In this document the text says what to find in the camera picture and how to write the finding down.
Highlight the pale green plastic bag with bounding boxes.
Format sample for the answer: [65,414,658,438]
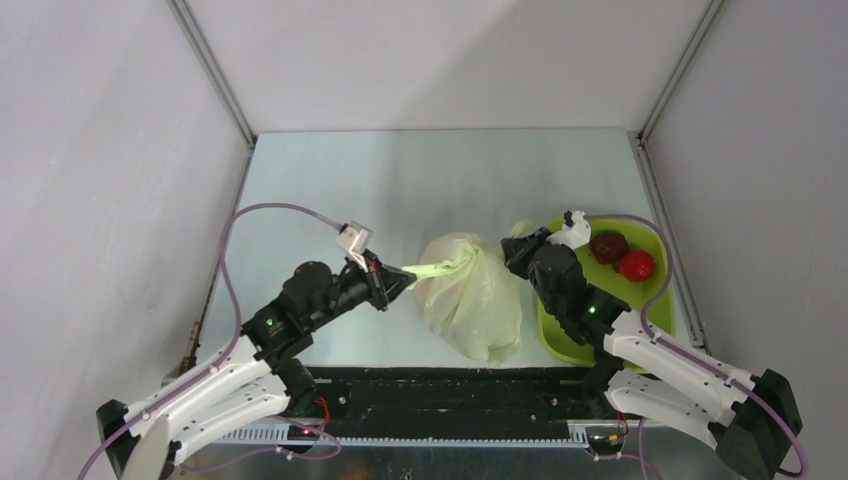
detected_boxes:
[402,232,524,367]

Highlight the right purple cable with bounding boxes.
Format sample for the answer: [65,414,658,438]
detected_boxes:
[582,213,811,480]

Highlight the red fake fruit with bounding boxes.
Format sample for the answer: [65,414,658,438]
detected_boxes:
[617,249,656,283]

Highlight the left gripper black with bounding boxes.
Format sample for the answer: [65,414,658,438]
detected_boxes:
[307,247,415,330]

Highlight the dark brown fake fruit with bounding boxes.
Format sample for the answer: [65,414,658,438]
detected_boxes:
[588,231,631,265]

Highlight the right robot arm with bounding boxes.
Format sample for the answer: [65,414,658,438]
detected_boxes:
[501,228,803,479]

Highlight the left aluminium frame post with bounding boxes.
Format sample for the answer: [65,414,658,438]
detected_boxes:
[166,0,258,150]

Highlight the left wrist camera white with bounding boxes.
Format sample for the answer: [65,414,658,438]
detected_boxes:
[336,222,373,271]

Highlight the green plastic tray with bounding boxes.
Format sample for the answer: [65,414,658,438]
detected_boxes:
[536,215,683,367]

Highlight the right aluminium frame post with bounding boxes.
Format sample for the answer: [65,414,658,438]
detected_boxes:
[638,0,727,144]

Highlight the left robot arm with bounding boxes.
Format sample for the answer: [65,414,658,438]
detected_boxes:
[96,252,417,479]

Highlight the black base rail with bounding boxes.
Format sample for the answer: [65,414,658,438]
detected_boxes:
[283,367,638,443]

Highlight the aluminium frame post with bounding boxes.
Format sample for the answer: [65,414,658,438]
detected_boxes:
[166,0,258,150]
[638,0,727,144]

